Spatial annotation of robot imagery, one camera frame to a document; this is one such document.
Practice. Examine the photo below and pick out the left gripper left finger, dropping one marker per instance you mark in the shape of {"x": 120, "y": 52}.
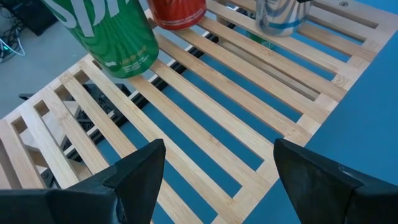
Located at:
{"x": 124, "y": 193}

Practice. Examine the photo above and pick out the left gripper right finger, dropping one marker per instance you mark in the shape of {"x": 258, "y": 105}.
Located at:
{"x": 326, "y": 193}

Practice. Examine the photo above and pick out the green Sprite can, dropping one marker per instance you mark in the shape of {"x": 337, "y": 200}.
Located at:
{"x": 109, "y": 37}

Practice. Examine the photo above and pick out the blue silver slim can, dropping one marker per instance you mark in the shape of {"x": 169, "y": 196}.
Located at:
{"x": 280, "y": 18}

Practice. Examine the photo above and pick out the red Fanta can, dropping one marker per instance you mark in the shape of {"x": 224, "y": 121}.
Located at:
{"x": 177, "y": 14}

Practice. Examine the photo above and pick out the wooden slatted shelf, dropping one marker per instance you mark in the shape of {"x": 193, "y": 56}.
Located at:
{"x": 298, "y": 130}

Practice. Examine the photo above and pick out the light wooden bench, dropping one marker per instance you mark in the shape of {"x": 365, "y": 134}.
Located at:
{"x": 54, "y": 124}

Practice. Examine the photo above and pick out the black equipment box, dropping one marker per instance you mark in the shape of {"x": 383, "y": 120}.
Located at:
{"x": 31, "y": 15}

